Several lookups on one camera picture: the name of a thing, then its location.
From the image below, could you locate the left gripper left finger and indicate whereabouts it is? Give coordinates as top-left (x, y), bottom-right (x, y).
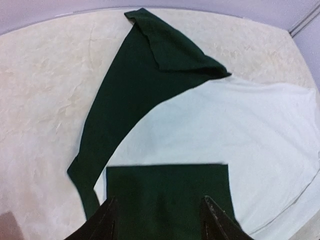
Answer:
top-left (65, 197), bottom-right (119, 240)

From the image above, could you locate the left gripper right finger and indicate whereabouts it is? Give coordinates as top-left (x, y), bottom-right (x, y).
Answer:
top-left (201, 195), bottom-right (253, 240)

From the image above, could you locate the white and green raglan shirt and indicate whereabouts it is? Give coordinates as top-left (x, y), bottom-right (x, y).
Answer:
top-left (67, 8), bottom-right (320, 240)

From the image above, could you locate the right aluminium frame post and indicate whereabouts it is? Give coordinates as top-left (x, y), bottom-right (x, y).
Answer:
top-left (288, 2), bottom-right (320, 38)

